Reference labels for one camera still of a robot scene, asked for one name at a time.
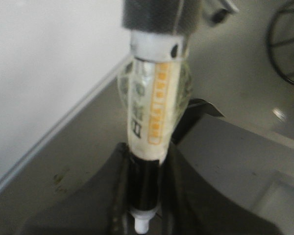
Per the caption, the white and black whiteboard marker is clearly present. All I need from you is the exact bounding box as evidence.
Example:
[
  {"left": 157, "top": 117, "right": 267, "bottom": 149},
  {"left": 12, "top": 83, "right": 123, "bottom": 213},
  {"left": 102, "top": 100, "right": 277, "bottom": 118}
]
[{"left": 118, "top": 0, "right": 200, "bottom": 235}]

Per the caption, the black stand base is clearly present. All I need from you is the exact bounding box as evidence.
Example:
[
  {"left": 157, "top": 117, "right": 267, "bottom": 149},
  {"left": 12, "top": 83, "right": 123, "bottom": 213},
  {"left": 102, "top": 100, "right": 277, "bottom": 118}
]
[{"left": 171, "top": 98, "right": 224, "bottom": 145}]

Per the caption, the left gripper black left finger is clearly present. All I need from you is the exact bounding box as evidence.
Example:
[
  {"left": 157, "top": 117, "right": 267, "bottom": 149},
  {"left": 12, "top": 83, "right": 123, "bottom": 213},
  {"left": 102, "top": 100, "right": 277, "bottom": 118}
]
[{"left": 17, "top": 143, "right": 129, "bottom": 235}]

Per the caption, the white whiteboard with aluminium frame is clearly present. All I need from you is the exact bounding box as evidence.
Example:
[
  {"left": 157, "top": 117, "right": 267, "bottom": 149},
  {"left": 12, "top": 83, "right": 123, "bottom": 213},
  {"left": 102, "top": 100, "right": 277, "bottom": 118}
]
[{"left": 0, "top": 0, "right": 129, "bottom": 191}]

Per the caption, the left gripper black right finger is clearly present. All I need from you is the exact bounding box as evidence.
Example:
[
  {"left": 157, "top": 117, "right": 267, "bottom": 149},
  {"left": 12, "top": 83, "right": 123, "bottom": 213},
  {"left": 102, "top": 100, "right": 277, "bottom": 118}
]
[{"left": 161, "top": 143, "right": 282, "bottom": 235}]

